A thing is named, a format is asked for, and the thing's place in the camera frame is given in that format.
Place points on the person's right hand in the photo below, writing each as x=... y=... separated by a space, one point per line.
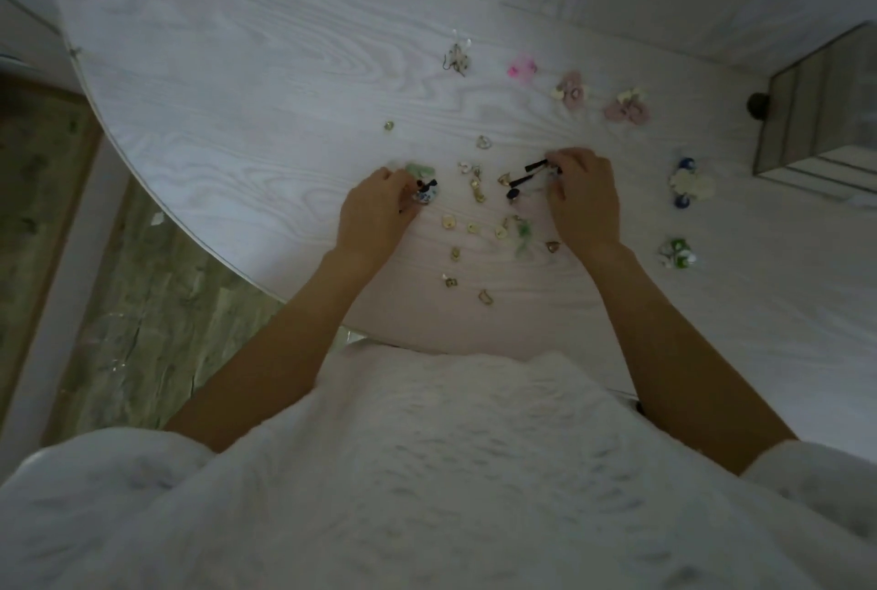
x=589 y=199

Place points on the person's left hand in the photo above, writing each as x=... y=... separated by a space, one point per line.
x=370 y=212

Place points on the person's left fingers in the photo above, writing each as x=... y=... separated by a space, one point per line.
x=401 y=188

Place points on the person's right fingers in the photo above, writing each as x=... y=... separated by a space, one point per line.
x=565 y=173

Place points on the person's left forearm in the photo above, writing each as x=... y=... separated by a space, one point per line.
x=274 y=353

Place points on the person's right forearm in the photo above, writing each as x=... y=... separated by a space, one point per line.
x=675 y=349

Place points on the blue white bead ornament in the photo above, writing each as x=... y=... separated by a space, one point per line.
x=424 y=198

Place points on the pale green flower ornament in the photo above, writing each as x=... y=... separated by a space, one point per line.
x=419 y=169

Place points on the scatter of small gold charms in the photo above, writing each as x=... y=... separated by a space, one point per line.
x=449 y=221

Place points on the green ribbon bow ornament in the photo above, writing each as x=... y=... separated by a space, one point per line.
x=523 y=238

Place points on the pale pink flower ornament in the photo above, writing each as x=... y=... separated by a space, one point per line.
x=572 y=89

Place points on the mauve cream flower ornament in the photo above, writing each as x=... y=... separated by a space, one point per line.
x=627 y=105

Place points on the bright pink flower ornament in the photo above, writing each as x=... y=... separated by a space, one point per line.
x=522 y=68

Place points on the blue cream flower ornament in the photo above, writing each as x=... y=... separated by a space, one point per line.
x=690 y=184

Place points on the green white flower ornament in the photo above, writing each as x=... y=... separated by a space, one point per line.
x=677 y=253

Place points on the beige flower hook earring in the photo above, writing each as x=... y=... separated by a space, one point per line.
x=458 y=57

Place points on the dark round knob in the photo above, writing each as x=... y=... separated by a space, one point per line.
x=757 y=105

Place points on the white textured shirt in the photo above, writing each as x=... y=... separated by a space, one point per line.
x=425 y=473

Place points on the glass box with metal frame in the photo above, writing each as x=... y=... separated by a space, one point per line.
x=822 y=110

